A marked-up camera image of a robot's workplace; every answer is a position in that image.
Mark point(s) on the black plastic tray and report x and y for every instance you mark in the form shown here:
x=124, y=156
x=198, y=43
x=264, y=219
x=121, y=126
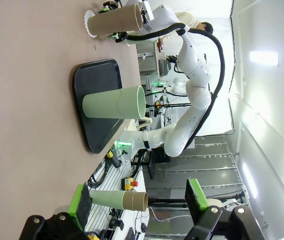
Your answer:
x=96, y=75

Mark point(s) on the white scalloped paper coaster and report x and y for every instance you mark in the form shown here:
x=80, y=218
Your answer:
x=89, y=15

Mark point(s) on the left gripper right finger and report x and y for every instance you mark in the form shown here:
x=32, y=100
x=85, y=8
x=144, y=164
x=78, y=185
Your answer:
x=199, y=200

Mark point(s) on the black tripod pole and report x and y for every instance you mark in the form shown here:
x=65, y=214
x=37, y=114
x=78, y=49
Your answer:
x=176, y=105

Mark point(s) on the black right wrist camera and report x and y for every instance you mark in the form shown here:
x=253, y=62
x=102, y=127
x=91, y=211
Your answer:
x=143, y=17

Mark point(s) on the grey metal case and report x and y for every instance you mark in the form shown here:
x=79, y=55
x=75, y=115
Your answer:
x=163, y=66

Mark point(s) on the brown plastic cup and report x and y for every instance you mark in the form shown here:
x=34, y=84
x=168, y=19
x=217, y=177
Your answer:
x=128, y=200
x=140, y=201
x=111, y=21

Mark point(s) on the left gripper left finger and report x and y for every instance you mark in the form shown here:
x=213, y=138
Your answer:
x=78, y=207

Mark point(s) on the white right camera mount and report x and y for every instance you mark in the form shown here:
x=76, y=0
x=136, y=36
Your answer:
x=149, y=10

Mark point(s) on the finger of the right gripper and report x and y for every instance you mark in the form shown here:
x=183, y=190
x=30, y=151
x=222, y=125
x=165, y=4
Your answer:
x=121, y=37
x=110, y=5

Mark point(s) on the white ribbed robot bench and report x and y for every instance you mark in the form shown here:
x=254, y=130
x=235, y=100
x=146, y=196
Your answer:
x=118, y=176

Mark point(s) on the light wooden frame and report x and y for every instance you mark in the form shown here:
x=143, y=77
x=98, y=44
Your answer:
x=146, y=122

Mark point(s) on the person in beige top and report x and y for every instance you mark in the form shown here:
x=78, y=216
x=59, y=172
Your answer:
x=189, y=18

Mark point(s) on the rectangular ceiling light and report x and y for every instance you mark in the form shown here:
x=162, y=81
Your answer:
x=264, y=58

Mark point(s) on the pale yellow-green plastic cup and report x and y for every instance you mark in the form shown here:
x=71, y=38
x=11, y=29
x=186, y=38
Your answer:
x=111, y=105

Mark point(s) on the pale green plastic cup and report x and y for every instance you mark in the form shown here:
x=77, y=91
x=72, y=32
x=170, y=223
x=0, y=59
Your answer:
x=106, y=199

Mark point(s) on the yellow emergency stop button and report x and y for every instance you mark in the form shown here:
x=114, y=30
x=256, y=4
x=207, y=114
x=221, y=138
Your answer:
x=129, y=183

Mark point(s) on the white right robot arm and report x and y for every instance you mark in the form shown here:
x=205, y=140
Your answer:
x=196, y=67

